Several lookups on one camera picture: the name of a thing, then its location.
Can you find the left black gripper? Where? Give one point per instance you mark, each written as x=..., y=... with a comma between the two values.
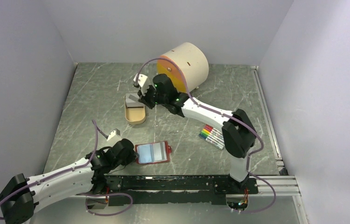
x=132, y=156

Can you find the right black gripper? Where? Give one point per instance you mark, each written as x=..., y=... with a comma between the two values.
x=143, y=99

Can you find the red leather card holder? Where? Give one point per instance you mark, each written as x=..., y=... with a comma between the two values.
x=153, y=153

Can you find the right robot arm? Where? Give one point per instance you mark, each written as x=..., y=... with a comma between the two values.
x=236, y=128

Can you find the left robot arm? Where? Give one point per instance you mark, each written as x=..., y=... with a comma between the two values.
x=22, y=197

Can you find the cream drawer cabinet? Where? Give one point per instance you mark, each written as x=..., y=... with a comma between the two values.
x=186, y=66

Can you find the beige oval tray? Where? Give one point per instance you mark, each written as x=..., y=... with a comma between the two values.
x=135, y=116

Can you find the pack of coloured markers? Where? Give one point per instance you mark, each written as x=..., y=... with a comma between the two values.
x=212, y=136

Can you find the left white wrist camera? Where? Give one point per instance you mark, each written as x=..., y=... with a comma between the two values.
x=114, y=136

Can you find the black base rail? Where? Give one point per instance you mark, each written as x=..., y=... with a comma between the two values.
x=213, y=189

